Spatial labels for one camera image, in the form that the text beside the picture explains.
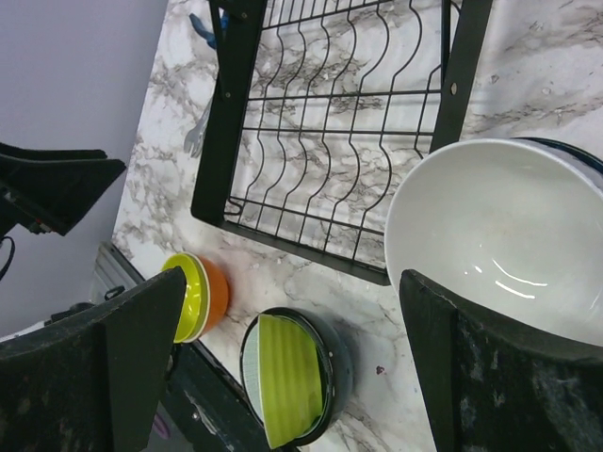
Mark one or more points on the yellow-green bowl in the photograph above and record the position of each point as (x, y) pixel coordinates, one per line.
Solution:
(195, 309)

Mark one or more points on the black rimmed bowl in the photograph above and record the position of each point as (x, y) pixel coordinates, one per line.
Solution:
(335, 362)

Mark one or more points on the orange bowl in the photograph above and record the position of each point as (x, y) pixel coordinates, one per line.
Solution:
(218, 294)

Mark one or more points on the blue handled pliers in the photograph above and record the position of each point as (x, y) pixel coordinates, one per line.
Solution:
(202, 31)

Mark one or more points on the white square bowl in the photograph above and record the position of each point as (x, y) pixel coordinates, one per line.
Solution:
(281, 376)

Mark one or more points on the blue floral bowl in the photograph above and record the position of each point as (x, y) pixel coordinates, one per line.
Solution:
(588, 165)

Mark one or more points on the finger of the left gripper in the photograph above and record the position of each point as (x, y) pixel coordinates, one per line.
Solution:
(51, 191)

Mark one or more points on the silver wrench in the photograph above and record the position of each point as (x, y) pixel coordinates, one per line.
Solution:
(194, 139)

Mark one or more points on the black wire dish rack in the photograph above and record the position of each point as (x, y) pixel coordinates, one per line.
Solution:
(319, 111)

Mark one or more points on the aluminium frame rail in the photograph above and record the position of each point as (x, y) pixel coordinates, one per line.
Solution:
(112, 273)

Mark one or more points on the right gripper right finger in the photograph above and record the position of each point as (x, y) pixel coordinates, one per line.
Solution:
(492, 383)

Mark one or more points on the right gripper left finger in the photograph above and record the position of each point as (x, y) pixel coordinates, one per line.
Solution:
(92, 381)

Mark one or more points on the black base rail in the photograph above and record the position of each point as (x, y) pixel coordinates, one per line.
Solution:
(207, 403)

